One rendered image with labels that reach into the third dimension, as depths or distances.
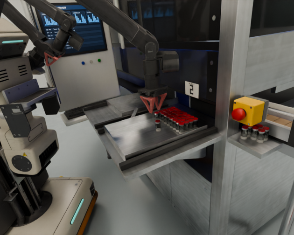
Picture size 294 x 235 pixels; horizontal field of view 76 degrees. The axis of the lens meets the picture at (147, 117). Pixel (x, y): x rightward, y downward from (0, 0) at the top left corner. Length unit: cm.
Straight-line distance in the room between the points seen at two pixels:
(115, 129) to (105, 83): 73
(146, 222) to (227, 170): 88
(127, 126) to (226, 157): 44
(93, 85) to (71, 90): 16
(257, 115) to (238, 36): 25
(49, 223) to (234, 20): 137
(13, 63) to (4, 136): 34
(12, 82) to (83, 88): 55
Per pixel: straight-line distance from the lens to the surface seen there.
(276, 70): 87
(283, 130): 76
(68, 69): 143
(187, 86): 84
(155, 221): 157
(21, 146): 110
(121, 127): 85
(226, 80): 69
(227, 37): 67
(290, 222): 100
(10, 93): 101
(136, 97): 122
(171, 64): 69
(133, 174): 59
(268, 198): 136
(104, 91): 153
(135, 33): 64
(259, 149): 71
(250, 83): 76
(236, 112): 64
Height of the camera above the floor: 126
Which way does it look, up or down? 24 degrees down
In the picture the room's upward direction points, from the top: 6 degrees counter-clockwise
